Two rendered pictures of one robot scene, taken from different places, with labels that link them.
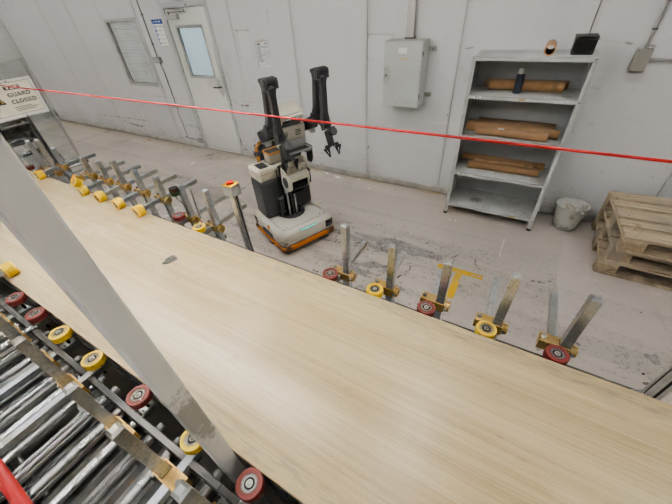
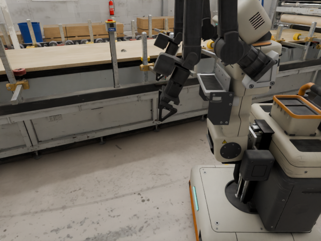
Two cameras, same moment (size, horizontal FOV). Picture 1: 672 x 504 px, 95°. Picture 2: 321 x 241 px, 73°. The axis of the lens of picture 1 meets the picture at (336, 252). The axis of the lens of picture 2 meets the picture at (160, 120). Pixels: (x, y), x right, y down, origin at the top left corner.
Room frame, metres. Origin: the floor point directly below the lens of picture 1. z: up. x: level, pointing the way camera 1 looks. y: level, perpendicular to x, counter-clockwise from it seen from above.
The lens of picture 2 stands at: (2.94, -0.66, 1.40)
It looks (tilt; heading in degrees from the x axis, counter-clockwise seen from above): 30 degrees down; 125
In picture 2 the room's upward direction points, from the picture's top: straight up
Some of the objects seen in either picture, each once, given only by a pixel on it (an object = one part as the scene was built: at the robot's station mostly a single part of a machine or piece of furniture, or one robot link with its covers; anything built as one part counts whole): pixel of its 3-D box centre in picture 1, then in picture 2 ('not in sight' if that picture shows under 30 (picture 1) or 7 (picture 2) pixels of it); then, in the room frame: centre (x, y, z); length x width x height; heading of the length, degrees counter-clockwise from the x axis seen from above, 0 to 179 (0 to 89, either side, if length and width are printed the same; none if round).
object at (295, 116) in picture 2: (276, 154); (294, 114); (2.95, 0.50, 0.87); 0.23 x 0.15 x 0.11; 124
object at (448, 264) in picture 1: (440, 299); not in sight; (0.96, -0.47, 0.87); 0.04 x 0.04 x 0.48; 57
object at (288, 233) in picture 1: (293, 220); (243, 207); (2.85, 0.44, 0.16); 0.67 x 0.64 x 0.25; 34
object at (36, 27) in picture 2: not in sight; (32, 36); (-3.73, 2.62, 0.36); 0.59 x 0.57 x 0.73; 147
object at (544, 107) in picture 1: (507, 144); not in sight; (2.97, -1.78, 0.78); 0.90 x 0.45 x 1.55; 57
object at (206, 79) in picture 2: (296, 153); (216, 91); (2.61, 0.28, 0.99); 0.28 x 0.16 x 0.22; 124
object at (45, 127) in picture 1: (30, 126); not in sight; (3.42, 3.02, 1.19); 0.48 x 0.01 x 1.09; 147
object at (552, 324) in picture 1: (552, 327); not in sight; (0.79, -0.91, 0.83); 0.43 x 0.03 x 0.04; 147
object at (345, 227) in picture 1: (346, 261); (9, 73); (1.23, -0.05, 0.92); 0.04 x 0.04 x 0.48; 57
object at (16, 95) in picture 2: (348, 263); (19, 90); (1.33, -0.07, 0.82); 0.43 x 0.03 x 0.04; 147
